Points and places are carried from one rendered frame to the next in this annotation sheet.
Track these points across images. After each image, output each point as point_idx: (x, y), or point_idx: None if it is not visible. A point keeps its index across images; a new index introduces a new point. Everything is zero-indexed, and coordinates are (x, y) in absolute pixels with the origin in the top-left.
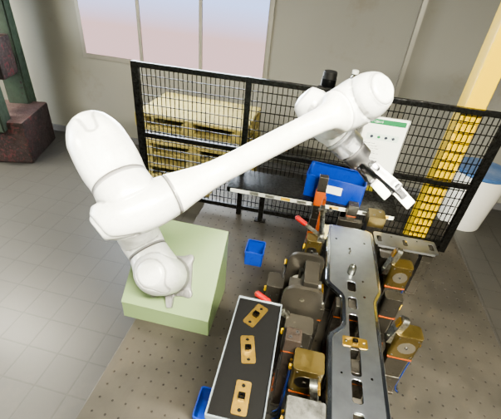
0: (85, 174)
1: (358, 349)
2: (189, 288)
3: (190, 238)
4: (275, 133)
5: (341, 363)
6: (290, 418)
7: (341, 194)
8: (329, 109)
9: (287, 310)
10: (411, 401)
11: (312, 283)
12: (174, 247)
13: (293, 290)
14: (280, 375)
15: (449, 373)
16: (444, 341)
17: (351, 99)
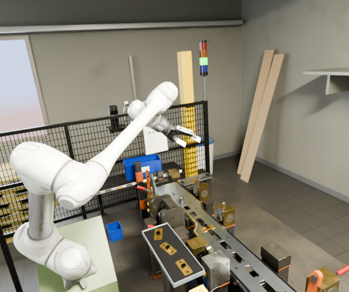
0: (45, 175)
1: (211, 230)
2: (93, 265)
3: (76, 233)
4: (136, 120)
5: (209, 240)
6: (210, 265)
7: (150, 169)
8: (155, 102)
9: None
10: None
11: (174, 205)
12: None
13: (167, 213)
14: None
15: (250, 229)
16: (238, 217)
17: (162, 95)
